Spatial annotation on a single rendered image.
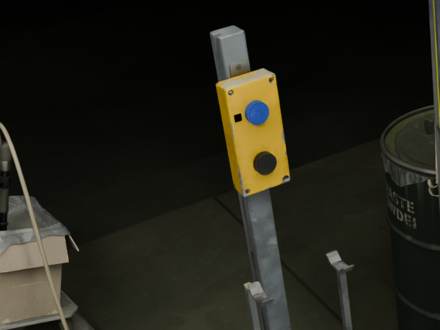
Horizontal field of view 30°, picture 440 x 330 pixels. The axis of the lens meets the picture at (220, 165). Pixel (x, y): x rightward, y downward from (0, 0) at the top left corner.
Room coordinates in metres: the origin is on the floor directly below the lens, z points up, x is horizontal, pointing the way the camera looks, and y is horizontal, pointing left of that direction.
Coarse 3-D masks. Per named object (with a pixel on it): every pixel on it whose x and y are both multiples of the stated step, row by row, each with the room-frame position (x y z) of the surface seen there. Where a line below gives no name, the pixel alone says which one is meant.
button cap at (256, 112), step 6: (252, 102) 1.60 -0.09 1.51; (258, 102) 1.59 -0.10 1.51; (246, 108) 1.59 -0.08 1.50; (252, 108) 1.58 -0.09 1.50; (258, 108) 1.59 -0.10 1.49; (264, 108) 1.59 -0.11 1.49; (246, 114) 1.59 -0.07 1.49; (252, 114) 1.58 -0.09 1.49; (258, 114) 1.59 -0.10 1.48; (264, 114) 1.59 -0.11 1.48; (252, 120) 1.58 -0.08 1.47; (258, 120) 1.58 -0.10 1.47; (264, 120) 1.59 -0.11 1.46
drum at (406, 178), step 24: (384, 144) 2.54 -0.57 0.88; (384, 168) 2.50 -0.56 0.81; (408, 168) 2.35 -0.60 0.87; (408, 192) 2.37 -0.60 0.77; (432, 192) 2.29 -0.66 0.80; (408, 216) 2.37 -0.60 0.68; (432, 216) 2.29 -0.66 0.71; (408, 240) 2.37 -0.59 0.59; (432, 240) 2.30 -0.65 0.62; (408, 264) 2.39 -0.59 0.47; (432, 264) 2.30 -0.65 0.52; (408, 288) 2.40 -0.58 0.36; (432, 288) 2.31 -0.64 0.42; (408, 312) 2.41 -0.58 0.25; (432, 312) 2.31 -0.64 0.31
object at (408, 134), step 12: (408, 120) 2.72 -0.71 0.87; (420, 120) 2.71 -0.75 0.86; (432, 120) 2.69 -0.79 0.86; (396, 132) 2.64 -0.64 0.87; (408, 132) 2.64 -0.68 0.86; (420, 132) 2.62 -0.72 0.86; (432, 132) 2.60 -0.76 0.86; (396, 144) 2.55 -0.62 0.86; (408, 144) 2.54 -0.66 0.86; (420, 144) 2.53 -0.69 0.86; (432, 144) 2.51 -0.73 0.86; (396, 156) 2.46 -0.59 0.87; (408, 156) 2.45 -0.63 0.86; (420, 156) 2.44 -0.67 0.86; (432, 156) 2.42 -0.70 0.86; (432, 168) 2.34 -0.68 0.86
